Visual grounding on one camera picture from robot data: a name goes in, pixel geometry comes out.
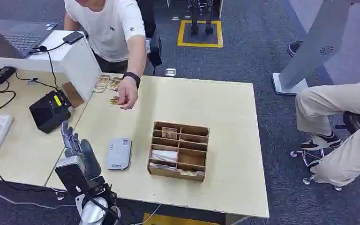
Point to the grey laptop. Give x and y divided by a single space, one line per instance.
21 38

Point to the person's left hand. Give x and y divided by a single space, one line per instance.
128 93

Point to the black round floor object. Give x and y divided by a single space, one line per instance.
294 48

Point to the grey slanted floor stand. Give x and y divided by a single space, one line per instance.
319 37

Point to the black stool with castors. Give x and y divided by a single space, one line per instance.
354 120

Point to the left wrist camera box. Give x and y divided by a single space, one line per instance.
71 174

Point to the black wristwatch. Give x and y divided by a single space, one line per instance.
132 76

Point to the wooden compartment card box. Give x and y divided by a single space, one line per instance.
192 158

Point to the person in white shirt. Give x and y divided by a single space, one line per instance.
108 31

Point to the black robot legs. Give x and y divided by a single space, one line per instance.
195 18

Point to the grey flat power bank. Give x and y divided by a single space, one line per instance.
119 154

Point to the silver floor socket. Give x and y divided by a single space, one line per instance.
170 72

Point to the printed card lying in box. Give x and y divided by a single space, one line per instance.
192 173

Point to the seated person in beige trousers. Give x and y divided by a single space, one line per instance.
338 102

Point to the brown wooden panel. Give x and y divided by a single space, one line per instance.
73 94

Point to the black device with yellow label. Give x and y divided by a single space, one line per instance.
48 113

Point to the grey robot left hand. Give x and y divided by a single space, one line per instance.
88 155

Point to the black power adapter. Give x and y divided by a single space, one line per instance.
0 75

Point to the white desk partition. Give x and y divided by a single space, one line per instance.
76 66

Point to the white card stack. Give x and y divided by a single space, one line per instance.
164 155

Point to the black flat drive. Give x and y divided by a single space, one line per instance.
73 37

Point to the thin card stack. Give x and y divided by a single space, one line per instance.
161 166

